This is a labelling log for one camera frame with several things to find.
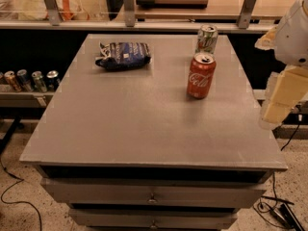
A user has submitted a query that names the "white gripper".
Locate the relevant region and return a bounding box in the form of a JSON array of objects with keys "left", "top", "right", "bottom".
[{"left": 255, "top": 0, "right": 308, "bottom": 130}]

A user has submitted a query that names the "red Coca-Cola can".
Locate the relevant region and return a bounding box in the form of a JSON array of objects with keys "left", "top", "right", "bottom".
[{"left": 187, "top": 52, "right": 217, "bottom": 99}]

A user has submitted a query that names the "blue chip bag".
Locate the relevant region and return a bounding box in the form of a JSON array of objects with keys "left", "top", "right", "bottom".
[{"left": 95, "top": 42, "right": 151, "bottom": 71}]

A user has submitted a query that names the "orange white plastic bag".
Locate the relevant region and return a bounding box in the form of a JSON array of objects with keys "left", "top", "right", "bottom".
[{"left": 51, "top": 0, "right": 90, "bottom": 21}]

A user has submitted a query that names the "dark can on shelf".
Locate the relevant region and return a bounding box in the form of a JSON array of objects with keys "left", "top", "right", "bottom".
[{"left": 46, "top": 70, "right": 60, "bottom": 90}]

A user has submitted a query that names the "green can on shelf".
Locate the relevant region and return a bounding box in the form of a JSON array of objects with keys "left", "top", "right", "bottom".
[{"left": 32, "top": 71, "right": 47, "bottom": 92}]

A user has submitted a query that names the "blue can on shelf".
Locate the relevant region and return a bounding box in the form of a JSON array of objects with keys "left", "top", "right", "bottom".
[{"left": 17, "top": 69, "right": 34, "bottom": 92}]

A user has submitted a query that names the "orange can on shelf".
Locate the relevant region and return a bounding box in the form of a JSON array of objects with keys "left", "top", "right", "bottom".
[{"left": 4, "top": 70, "right": 22, "bottom": 91}]

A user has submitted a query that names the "grey drawer cabinet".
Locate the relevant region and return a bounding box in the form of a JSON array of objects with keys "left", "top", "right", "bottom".
[{"left": 20, "top": 35, "right": 287, "bottom": 231}]

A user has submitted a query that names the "upper grey drawer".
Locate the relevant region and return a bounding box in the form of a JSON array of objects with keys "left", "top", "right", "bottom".
[{"left": 41, "top": 178, "right": 265, "bottom": 209}]

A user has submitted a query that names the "grey drawer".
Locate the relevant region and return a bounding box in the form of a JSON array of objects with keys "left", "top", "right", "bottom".
[
  {"left": 41, "top": 178, "right": 265, "bottom": 209},
  {"left": 69, "top": 209, "right": 237, "bottom": 230}
]

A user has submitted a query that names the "lower grey drawer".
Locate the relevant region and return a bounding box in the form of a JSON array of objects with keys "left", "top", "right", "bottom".
[{"left": 69, "top": 209, "right": 237, "bottom": 230}]

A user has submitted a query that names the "right metal bracket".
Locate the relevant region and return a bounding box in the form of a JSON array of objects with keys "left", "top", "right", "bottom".
[{"left": 237, "top": 0, "right": 257, "bottom": 29}]

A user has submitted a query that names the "metal bracket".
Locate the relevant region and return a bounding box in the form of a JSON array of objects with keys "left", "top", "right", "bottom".
[
  {"left": 123, "top": 0, "right": 136, "bottom": 27},
  {"left": 44, "top": 0, "right": 62, "bottom": 26},
  {"left": 237, "top": 0, "right": 257, "bottom": 29}
]

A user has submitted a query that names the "black cables right floor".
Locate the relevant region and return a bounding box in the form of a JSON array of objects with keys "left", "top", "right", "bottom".
[{"left": 253, "top": 118, "right": 306, "bottom": 231}]

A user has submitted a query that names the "middle metal bracket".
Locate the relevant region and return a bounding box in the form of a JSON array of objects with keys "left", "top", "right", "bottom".
[{"left": 123, "top": 0, "right": 136, "bottom": 27}]

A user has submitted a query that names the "left metal bracket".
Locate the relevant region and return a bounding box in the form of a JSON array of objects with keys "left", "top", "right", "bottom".
[{"left": 44, "top": 0, "right": 62, "bottom": 26}]

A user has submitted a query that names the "black floor cable left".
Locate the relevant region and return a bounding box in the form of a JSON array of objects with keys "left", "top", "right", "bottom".
[{"left": 0, "top": 157, "right": 43, "bottom": 231}]

